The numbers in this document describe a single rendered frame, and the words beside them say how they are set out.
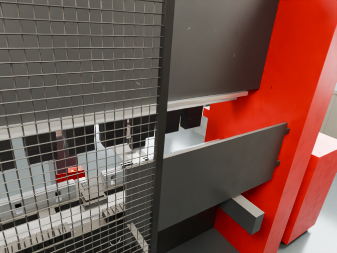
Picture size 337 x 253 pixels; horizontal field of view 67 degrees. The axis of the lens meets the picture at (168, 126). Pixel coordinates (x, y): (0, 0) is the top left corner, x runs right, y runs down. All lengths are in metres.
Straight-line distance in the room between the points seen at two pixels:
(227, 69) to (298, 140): 0.66
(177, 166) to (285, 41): 1.08
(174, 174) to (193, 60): 0.63
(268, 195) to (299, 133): 0.56
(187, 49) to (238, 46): 0.39
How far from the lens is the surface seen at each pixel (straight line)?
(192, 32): 1.41
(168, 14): 0.65
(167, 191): 1.26
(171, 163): 1.17
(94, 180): 1.79
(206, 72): 1.52
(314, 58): 1.75
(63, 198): 1.66
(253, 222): 1.68
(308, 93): 1.77
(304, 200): 2.49
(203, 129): 4.44
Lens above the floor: 1.93
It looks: 24 degrees down
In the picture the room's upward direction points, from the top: 5 degrees clockwise
